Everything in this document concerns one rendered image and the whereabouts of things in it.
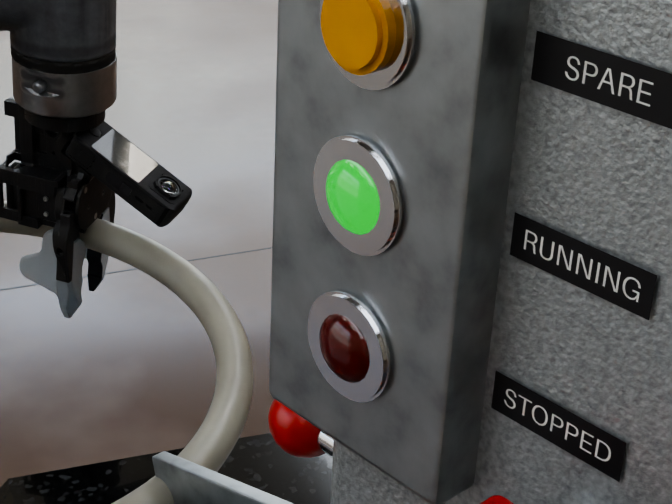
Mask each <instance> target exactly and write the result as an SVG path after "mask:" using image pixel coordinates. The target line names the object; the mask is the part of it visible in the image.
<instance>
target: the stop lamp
mask: <svg viewBox="0 0 672 504"><path fill-rule="evenodd" d="M319 341H320V349H321V352H322V355H323V358H324V360H325V361H326V363H327V365H328V366H329V368H330V369H331V370H332V371H333V372H334V373H335V374H336V375H337V376H338V377H339V378H341V379H343V380H345V381H347V382H351V383H355V382H360V381H361V380H363V379H364V378H365V376H366V374H367V372H368V368H369V352H368V348H367V344H366V342H365V340H364V337H363V335H362V333H361V332H360V331H359V329H358V328H357V326H356V325H355V324H354V323H353V322H352V321H351V320H349V319H348V318H346V317H345V316H342V315H339V314H333V315H329V316H328V317H327V318H325V319H324V321H323V323H322V325H321V328H320V334H319Z"/></svg>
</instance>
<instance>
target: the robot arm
mask: <svg viewBox="0 0 672 504"><path fill-rule="evenodd" d="M116 9H117V0H0V31H10V48H11V56H12V82H13V97H10V98H7V99H6V100H5V101H4V113H5V115H7V116H12V117H14V126H15V149H14V150H13V151H12V152H11V153H10V154H8V155H7V156H6V160H5V162H3V163H2V164H1V165H0V217H1V218H5V219H9V220H13V221H17V222H18V224H20V225H24V226H28V227H32V228H36V229H39V228H40V227H41V226H42V225H47V226H51V227H54V229H50V230H48V231H47V232H46V233H45V234H44V235H43V239H42V248H41V250H40V252H38V253H33V254H29V255H25V256H23V257H22V258H21V259H20V263H19V268H20V271H21V273H22V275H23V276H24V277H26V278H28V279H29V280H31V281H33V282H35V283H37V284H39V285H41V286H43V287H44V288H46V289H48V290H50V291H52V292H54V293H55V294H56V295H57V297H58V300H59V305H60V309H61V311H62V313H63V316H64V317H65V318H71V317H72V316H73V314H74V313H75V312H76V310H77V309H78V308H79V306H80V305H81V303H82V296H81V289H82V283H83V277H82V266H83V261H84V258H85V259H87V260H88V274H87V276H88V287H89V291H95V290H96V289H97V287H98V286H99V284H100V283H101V282H102V280H103V279H104V276H105V271H106V266H107V262H108V257H109V256H108V255H105V254H103V253H100V252H97V251H94V250H91V249H88V248H86V246H85V242H84V241H83V240H81V239H80V238H79V237H80V233H84V234H85V233H86V230H87V228H88V227H89V226H90V225H91V224H92V223H93V222H94V221H95V220H96V219H97V218H99V219H102V220H105V221H108V222H111V223H114V217H115V193H116V194H117V195H118V196H120V197H121V198H122V199H124V200H125V201H126V202H127V203H129V204H130V205H131V206H133V207H134V208H135V209H136V210H138V211H139V212H140V213H142V214H143V215H144V216H145V217H147V218H148V219H149V220H151V221H152V222H153V223H154V224H156V225H157V226H158V227H164V226H166V225H168V224H169V223H170V222H171V221H172V220H173V219H174V218H175V217H176V216H177V215H178V214H179V213H180V212H181V211H182V210H183V209H184V207H185V206H186V204H187V203H188V201H189V200H190V198H191V196H192V189H191V188H190V187H188V186H187V185H186V184H184V183H183V182H182V181H181V180H179V179H178V178H177V177H175V176H174V175H173V174H172V173H170V172H169V171H168V170H166V169H165V168H164V167H163V166H161V165H160V164H159V163H158V162H156V161H155V160H154V159H152V158H151V157H150V156H149V155H147V154H146V153H145V152H143V151H142V150H141V149H140V148H138V147H137V146H136V145H134V144H133V143H132V142H131V141H129V140H128V139H127V138H125V137H124V136H123V135H122V134H120V133H119V132H118V131H117V130H115V129H114V128H113V127H111V126H110V125H109V124H108V123H106V122H105V121H104V120H105V116H106V109H108V108H109V107H111V106H112V105H113V104H114V102H115V100H116V98H117V54H116ZM14 160H18V161H21V162H20V163H19V162H14V163H12V164H11V165H10V166H9V164H10V163H11V162H13V161H14ZM3 183H6V194H7V207H5V206H4V198H3ZM79 232H80V233H79Z"/></svg>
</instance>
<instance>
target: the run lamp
mask: <svg viewBox="0 0 672 504"><path fill-rule="evenodd" d="M326 197H327V201H328V204H329V208H330V210H331V212H332V214H333V216H334V217H335V219H336V220H337V221H338V222H339V223H340V225H341V226H342V227H343V228H345V229H346V230H348V231H350V232H352V233H355V234H359V235H362V234H366V233H369V232H370V231H371V230H372V229H373V228H374V227H375V225H376V223H377V220H378V216H379V211H380V210H379V198H378V193H377V189H376V187H375V185H374V182H373V180H372V178H371V177H370V176H369V174H368V173H367V171H366V170H365V169H364V168H363V167H362V166H360V165H359V164H357V163H356V162H353V161H350V160H341V161H338V162H336V163H335V164H334V165H333V167H332V168H331V169H330V172H329V174H328V176H327V181H326Z"/></svg>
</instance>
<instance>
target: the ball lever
mask: <svg viewBox="0 0 672 504"><path fill-rule="evenodd" d="M268 422H269V429H270V432H271V434H272V436H273V438H274V440H275V442H276V444H277V445H279V446H280V447H281V448H282V449H283V450H284V451H285V452H287V453H288V454H290V455H293V456H296V457H301V458H313V457H318V456H321V455H323V454H325V453H327V454H328V455H330V456H331V457H332V458H333V443H334V439H333V438H332V437H330V436H329V435H327V434H326V433H325V432H323V431H322V430H320V429H319V428H317V427H316V426H314V425H313V424H311V423H310V422H308V421H307V420H305V419H304V418H302V417H301V416H299V415H298V414H296V413H295V412H293V411H292V410H290V409H289V408H288V407H286V406H285V405H283V404H282V403H280V402H279V401H277V400H276V399H274V400H273V402H272V404H271V406H270V409H269V415H268Z"/></svg>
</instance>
